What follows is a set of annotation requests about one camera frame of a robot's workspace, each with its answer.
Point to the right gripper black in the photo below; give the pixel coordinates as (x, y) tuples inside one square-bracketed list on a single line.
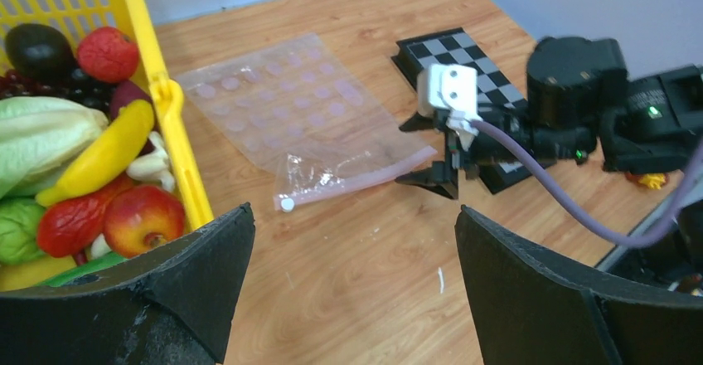
[(441, 177)]

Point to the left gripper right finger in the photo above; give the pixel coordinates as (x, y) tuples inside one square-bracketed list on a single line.
[(531, 305)]

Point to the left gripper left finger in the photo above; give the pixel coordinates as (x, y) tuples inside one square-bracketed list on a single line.
[(171, 305)]

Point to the clear zip top bag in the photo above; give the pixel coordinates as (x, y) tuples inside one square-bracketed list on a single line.
[(295, 111)]

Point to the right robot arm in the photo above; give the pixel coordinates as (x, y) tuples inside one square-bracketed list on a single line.
[(578, 98)]

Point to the red yellow apple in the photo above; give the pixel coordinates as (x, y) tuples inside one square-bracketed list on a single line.
[(143, 218)]

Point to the black white checkerboard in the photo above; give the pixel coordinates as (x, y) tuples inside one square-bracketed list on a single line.
[(455, 46)]

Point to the red pepper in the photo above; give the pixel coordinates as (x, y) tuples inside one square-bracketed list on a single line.
[(68, 227)]

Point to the white garlic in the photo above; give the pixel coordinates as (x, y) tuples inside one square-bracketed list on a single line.
[(154, 167)]

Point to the yellow banana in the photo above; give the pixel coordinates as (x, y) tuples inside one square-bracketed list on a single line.
[(106, 158)]

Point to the orange yellow toy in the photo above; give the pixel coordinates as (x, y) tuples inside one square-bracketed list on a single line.
[(652, 181)]

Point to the green vegetable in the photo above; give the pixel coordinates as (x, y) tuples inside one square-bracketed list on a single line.
[(20, 217)]

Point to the green lettuce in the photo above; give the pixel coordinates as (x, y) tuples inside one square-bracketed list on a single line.
[(40, 136)]

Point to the dark red grapes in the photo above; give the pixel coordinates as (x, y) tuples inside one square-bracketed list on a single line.
[(78, 87)]

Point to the red strawberry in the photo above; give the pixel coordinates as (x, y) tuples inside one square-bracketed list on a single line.
[(108, 55)]

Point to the dark avocado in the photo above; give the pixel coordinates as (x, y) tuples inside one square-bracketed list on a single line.
[(39, 52)]

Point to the yellow plastic basket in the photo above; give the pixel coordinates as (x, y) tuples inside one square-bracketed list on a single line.
[(75, 18)]

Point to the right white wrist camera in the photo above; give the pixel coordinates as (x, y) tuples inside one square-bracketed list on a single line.
[(453, 88)]

